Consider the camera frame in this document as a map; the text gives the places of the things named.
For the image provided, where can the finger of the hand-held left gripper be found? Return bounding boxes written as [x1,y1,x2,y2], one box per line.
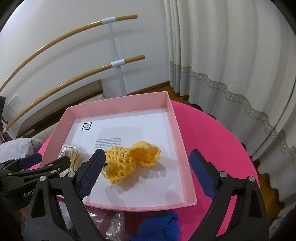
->
[0,154,43,174]
[0,156,71,186]

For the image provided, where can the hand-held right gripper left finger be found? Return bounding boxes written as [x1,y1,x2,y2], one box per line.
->
[24,149,109,241]

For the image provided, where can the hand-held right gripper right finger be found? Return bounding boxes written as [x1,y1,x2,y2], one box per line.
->
[189,149,270,241]

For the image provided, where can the cotton swab packet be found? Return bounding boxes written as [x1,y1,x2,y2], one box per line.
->
[57,144,87,178]

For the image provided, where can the yellow crochet net pouch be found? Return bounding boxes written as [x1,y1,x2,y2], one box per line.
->
[100,141,162,185]

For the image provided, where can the pink cardboard box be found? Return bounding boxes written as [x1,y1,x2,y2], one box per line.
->
[40,91,197,211]

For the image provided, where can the grey white bedding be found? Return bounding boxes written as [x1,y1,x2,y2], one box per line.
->
[0,138,45,164]

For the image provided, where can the round pink table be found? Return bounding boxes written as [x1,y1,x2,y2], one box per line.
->
[37,100,258,241]

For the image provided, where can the clear plastic bag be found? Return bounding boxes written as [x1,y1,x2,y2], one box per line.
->
[87,206,125,241]

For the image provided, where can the white printed paper sheet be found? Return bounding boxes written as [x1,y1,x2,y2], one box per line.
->
[63,109,188,207]

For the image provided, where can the blue knitted cloth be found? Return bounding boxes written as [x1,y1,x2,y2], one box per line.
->
[129,211,181,241]

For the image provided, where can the brown low wooden platform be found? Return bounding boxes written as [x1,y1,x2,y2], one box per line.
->
[17,79,103,138]

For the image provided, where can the white lace-trimmed curtain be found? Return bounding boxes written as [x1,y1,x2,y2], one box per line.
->
[164,0,296,202]

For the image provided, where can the white wall socket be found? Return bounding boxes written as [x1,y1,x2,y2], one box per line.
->
[6,95,19,108]

